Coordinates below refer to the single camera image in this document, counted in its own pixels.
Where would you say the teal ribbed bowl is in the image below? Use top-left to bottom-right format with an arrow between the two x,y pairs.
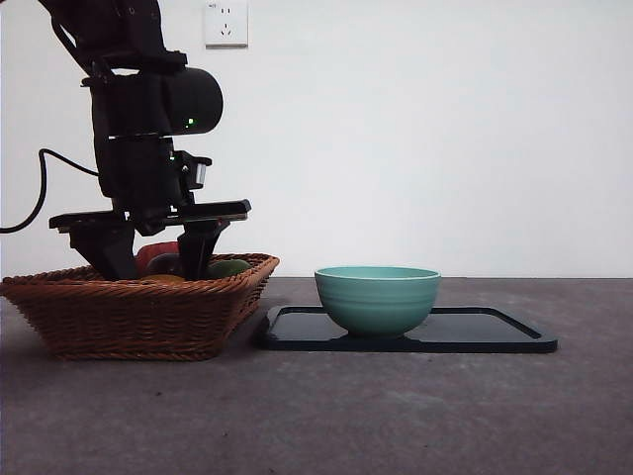
314,265 -> 442,340

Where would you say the dark purple plum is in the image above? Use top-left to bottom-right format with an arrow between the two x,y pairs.
145,252 -> 185,277

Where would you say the green avocado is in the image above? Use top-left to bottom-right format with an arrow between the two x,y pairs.
206,258 -> 252,281

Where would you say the red apple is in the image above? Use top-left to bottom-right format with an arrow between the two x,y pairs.
136,241 -> 182,273

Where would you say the brown wicker basket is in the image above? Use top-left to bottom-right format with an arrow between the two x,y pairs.
0,253 -> 281,362

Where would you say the dark green rectangular tray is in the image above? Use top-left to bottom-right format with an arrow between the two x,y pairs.
253,305 -> 559,355

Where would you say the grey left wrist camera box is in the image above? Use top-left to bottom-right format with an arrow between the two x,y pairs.
190,155 -> 214,192

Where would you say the white wall socket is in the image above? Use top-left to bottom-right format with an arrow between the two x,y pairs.
205,0 -> 250,49

